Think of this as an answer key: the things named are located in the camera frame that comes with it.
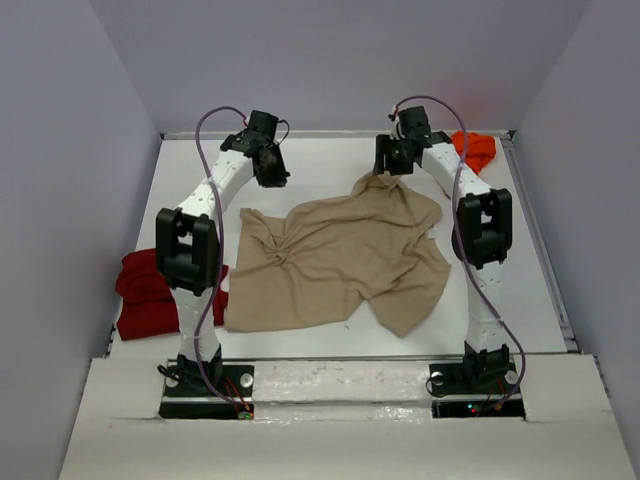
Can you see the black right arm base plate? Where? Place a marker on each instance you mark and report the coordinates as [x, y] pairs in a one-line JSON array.
[[454, 397]]

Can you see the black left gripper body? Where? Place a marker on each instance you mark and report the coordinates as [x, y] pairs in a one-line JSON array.
[[274, 173]]

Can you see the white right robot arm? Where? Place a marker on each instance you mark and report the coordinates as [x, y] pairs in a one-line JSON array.
[[481, 239]]

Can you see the orange t shirt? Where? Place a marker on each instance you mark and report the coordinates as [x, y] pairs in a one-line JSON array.
[[481, 150]]

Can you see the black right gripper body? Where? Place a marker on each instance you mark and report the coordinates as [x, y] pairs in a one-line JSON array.
[[397, 155]]

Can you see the dark red t shirt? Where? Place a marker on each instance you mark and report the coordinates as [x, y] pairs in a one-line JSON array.
[[148, 308]]

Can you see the beige t shirt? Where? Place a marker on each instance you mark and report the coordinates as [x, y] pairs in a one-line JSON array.
[[318, 264]]

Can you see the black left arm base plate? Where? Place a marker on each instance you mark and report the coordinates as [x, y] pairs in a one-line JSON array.
[[187, 397]]

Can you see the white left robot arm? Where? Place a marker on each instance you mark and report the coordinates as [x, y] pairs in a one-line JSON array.
[[190, 237]]

